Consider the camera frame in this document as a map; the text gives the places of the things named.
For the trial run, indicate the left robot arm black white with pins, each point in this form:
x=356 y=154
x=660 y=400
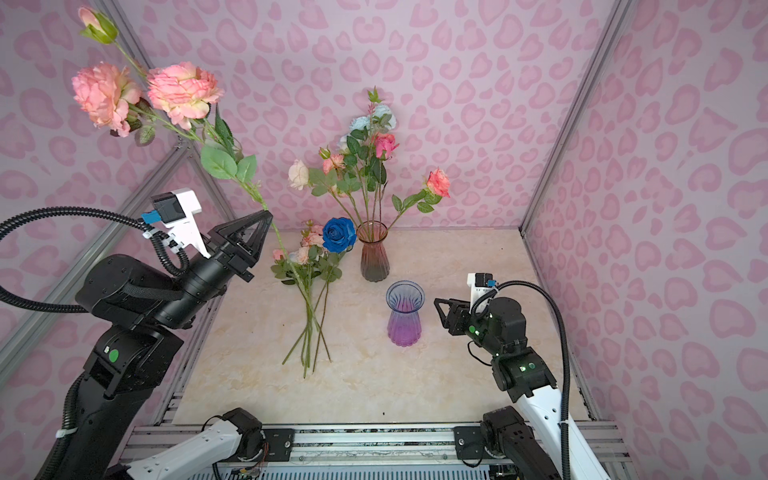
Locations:
x=144 y=306

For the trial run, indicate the purple glass vase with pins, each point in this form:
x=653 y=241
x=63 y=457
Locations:
x=405 y=298

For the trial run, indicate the pink spray rose stem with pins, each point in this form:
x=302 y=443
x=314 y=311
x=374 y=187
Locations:
x=341 y=180

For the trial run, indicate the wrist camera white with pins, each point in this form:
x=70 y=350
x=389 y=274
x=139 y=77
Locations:
x=176 y=211
x=480 y=284

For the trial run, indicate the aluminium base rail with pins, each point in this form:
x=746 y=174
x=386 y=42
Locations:
x=412 y=444

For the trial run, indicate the dark blue rose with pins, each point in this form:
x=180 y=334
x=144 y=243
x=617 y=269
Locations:
x=339 y=235

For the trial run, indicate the cream white rose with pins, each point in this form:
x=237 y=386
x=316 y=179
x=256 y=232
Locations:
x=302 y=177

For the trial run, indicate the small magenta rose bud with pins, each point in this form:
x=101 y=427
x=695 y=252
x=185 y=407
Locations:
x=383 y=146

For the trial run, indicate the red pink rose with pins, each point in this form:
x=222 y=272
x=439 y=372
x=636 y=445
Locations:
x=435 y=188

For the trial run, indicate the diagonal aluminium frame bar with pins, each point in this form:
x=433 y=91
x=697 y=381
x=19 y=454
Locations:
x=34 y=325

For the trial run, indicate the red grey glass vase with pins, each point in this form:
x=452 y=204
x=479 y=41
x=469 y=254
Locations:
x=374 y=263

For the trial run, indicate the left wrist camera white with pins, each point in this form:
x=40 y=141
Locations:
x=176 y=211

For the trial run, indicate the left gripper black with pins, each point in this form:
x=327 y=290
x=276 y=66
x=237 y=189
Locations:
x=232 y=255

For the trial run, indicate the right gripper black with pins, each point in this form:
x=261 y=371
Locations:
x=461 y=315

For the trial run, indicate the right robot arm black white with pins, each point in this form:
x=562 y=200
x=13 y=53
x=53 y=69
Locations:
x=535 y=432

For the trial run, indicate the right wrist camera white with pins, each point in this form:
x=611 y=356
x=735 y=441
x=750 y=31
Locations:
x=480 y=284

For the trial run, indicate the peach spray rose stem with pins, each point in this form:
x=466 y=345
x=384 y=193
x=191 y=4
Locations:
x=313 y=263

